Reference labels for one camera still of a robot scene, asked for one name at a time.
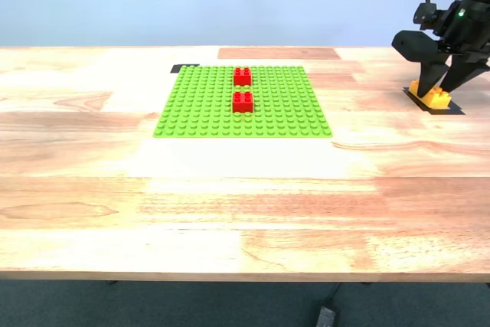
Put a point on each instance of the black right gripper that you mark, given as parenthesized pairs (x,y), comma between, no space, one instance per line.
(469,24)

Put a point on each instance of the yellow two-by-four brick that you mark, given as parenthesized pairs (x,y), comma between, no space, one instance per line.
(436,100)

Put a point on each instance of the red two-by-two brick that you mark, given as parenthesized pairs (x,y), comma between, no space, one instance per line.
(242,104)
(242,77)

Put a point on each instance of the green studded baseplate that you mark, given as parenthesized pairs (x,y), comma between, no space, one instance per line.
(203,112)

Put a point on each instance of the black tape rectangle outline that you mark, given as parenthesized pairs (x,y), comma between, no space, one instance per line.
(457,112)

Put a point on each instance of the dark table foot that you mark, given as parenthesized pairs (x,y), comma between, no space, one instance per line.
(366,283)

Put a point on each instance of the short black tape strip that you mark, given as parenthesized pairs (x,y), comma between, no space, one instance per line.
(177,68)

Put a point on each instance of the grey power adapter box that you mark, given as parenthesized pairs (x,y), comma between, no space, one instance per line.
(325,317)

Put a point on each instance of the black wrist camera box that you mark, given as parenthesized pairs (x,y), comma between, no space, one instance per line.
(425,16)

